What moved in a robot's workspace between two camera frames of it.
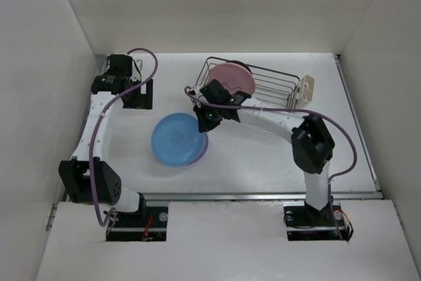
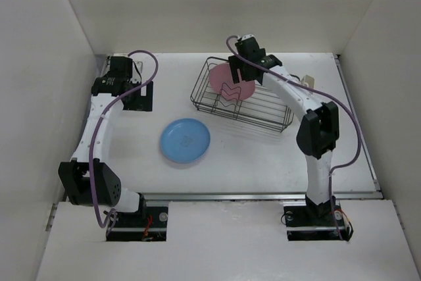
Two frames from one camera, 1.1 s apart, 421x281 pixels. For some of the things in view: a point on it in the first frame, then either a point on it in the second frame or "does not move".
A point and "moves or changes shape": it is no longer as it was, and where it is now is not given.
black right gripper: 204,124 → 235,64
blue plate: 175,139 moves or changes shape
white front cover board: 225,241 does not move
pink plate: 234,77 does not move
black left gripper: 143,101 does not move
